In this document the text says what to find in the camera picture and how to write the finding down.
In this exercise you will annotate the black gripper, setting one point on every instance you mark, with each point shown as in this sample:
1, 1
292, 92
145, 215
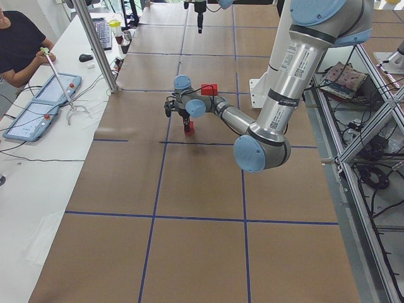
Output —
182, 113
200, 18

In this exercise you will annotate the red block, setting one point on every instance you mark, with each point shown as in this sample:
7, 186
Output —
189, 128

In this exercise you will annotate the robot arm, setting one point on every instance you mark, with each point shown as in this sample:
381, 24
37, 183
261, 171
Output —
313, 28
223, 4

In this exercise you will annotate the small metal cup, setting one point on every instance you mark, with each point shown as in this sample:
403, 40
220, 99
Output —
127, 35

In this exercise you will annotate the black keyboard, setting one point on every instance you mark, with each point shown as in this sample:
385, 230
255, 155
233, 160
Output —
104, 33

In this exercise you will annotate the small white case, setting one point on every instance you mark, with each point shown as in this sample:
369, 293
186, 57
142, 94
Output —
90, 65

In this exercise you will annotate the black computer mouse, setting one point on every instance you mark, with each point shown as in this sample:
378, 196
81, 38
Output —
85, 57

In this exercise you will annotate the blue teach pendant upper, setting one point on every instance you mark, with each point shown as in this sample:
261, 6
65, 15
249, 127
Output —
51, 92

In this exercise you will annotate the blue teach pendant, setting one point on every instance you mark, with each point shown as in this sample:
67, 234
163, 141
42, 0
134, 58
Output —
32, 122
51, 92

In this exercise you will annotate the blue teach pendant lower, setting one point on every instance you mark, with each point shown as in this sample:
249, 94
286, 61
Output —
32, 122

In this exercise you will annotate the grabber stick tool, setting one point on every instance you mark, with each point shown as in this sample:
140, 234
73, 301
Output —
74, 108

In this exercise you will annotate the seated person black shirt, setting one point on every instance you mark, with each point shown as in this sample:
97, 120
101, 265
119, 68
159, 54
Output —
21, 48

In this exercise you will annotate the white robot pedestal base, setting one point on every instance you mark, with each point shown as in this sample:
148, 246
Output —
259, 88

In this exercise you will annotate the aluminium frame post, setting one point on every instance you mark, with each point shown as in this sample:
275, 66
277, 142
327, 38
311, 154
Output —
86, 20

